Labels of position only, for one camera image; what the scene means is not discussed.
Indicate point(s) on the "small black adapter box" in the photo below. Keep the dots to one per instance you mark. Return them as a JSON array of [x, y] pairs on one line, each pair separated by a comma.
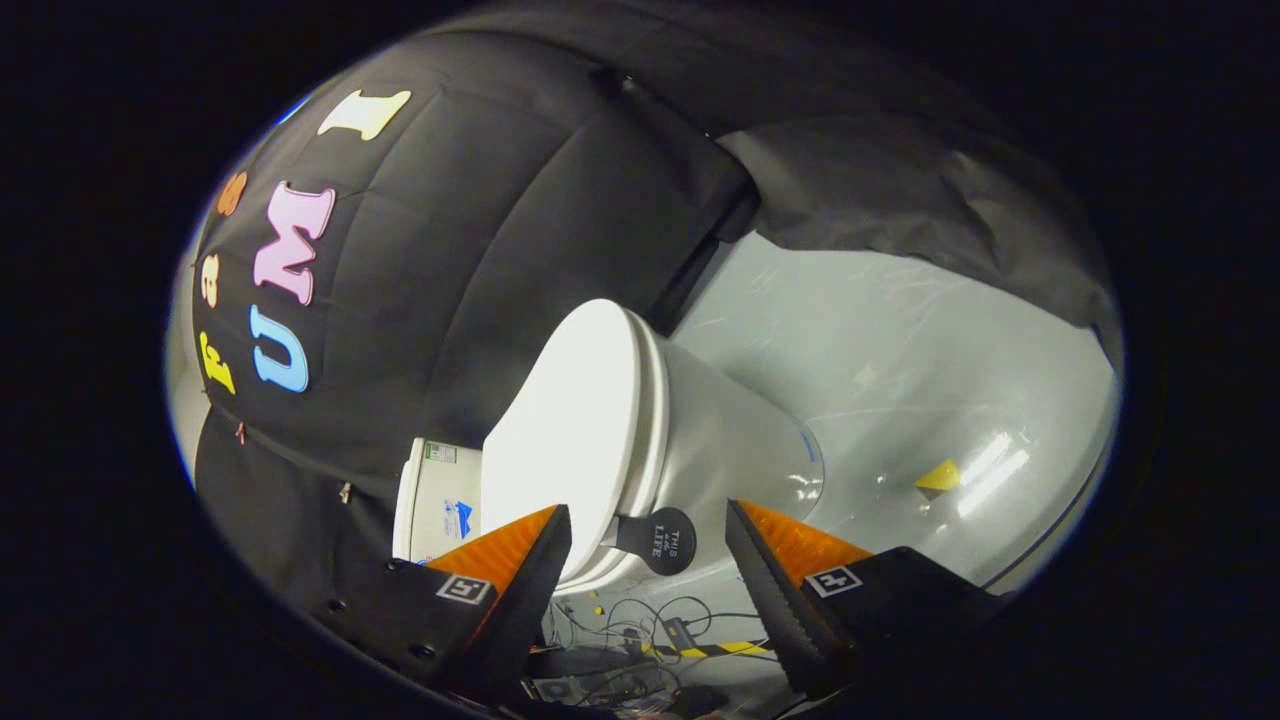
[[678, 631]]

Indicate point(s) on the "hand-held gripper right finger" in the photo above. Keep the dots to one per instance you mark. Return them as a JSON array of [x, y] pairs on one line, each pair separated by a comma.
[[785, 620]]

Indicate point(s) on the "yellow triangle floor sticker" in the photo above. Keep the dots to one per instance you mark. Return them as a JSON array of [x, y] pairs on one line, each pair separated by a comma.
[[942, 477]]

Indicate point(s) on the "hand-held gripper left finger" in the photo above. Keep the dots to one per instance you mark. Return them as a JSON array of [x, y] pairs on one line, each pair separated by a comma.
[[525, 610]]

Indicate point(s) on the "black backdrop cloth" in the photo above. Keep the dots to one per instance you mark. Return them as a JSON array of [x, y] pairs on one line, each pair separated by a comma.
[[450, 250]]

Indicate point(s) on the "white toilet tank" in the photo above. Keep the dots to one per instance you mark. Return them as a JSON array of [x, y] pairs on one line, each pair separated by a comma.
[[425, 500]]

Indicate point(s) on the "black round lid lifter tab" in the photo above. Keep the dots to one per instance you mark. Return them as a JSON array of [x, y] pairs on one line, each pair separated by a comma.
[[665, 542]]

